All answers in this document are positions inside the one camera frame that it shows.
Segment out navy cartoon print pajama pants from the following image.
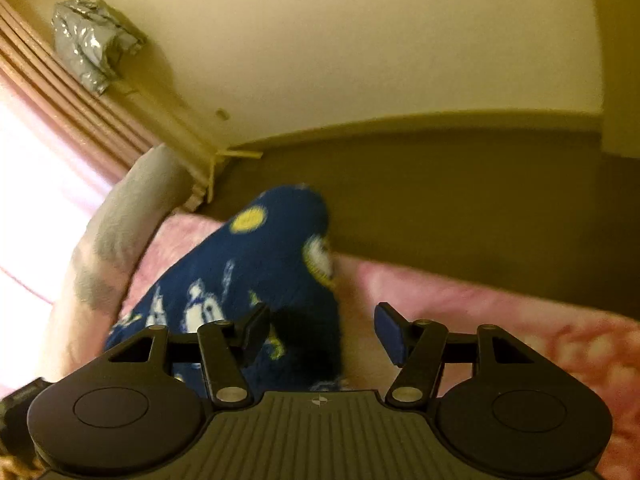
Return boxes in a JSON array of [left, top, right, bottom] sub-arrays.
[[102, 184, 351, 401]]

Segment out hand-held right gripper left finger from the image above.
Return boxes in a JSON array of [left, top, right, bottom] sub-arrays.
[[107, 302, 272, 407]]

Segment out pink floral blanket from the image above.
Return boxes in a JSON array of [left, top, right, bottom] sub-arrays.
[[117, 212, 640, 480]]

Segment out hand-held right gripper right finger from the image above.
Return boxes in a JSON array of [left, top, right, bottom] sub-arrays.
[[374, 302, 536, 407]]

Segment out silver foil wrapped bundle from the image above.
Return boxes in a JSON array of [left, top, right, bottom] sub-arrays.
[[51, 0, 148, 96]]

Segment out pink curtain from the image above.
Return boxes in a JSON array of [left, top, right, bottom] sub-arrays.
[[0, 0, 161, 391]]

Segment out cream curtain cornice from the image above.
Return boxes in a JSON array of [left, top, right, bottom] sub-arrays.
[[107, 80, 263, 211]]

